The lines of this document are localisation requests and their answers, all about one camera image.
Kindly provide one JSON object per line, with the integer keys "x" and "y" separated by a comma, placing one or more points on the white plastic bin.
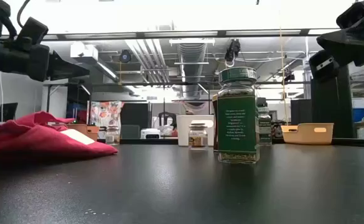
{"x": 183, "y": 130}

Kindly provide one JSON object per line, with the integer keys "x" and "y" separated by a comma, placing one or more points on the white ceiling unit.
{"x": 82, "y": 49}

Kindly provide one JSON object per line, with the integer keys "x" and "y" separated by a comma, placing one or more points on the floral cloth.
{"x": 107, "y": 113}

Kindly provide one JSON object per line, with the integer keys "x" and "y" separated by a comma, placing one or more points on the small clear spice jar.
{"x": 112, "y": 137}
{"x": 198, "y": 140}

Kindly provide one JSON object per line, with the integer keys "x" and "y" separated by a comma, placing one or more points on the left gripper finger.
{"x": 66, "y": 67}

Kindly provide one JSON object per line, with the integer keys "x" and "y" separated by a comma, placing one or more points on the black hanging device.
{"x": 233, "y": 49}

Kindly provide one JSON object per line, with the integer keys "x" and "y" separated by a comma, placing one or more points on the red cloth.
{"x": 29, "y": 140}

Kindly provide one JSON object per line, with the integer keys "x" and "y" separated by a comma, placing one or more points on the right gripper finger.
{"x": 343, "y": 40}
{"x": 321, "y": 71}

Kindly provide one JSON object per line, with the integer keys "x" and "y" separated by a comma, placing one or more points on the silver ceiling duct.
{"x": 191, "y": 56}

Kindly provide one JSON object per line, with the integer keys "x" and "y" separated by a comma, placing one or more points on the black overhead frame bar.
{"x": 57, "y": 36}

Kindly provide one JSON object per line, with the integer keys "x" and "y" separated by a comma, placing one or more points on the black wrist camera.
{"x": 32, "y": 29}
{"x": 356, "y": 14}

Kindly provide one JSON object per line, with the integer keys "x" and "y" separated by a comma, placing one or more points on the black table frame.
{"x": 156, "y": 141}

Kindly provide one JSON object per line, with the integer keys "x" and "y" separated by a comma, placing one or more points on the black ceiling camera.
{"x": 125, "y": 56}

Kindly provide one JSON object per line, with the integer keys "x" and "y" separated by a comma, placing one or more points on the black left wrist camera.
{"x": 32, "y": 29}

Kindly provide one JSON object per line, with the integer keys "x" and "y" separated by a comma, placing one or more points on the tan plastic bin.
{"x": 306, "y": 135}

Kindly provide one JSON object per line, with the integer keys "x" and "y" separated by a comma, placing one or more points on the tall black partition panel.
{"x": 331, "y": 109}

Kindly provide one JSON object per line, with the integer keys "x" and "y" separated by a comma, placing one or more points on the black office chair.
{"x": 167, "y": 116}

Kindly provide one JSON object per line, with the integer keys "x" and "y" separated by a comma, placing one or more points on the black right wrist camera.
{"x": 356, "y": 14}

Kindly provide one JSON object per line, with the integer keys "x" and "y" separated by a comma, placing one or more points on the white printer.
{"x": 150, "y": 133}

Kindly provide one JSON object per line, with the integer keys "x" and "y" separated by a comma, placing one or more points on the black monitor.
{"x": 9, "y": 111}

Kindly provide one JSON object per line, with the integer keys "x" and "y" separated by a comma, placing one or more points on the white ceiling light panel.
{"x": 191, "y": 41}

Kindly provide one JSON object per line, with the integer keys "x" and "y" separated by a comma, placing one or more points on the blue storage bin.
{"x": 360, "y": 114}

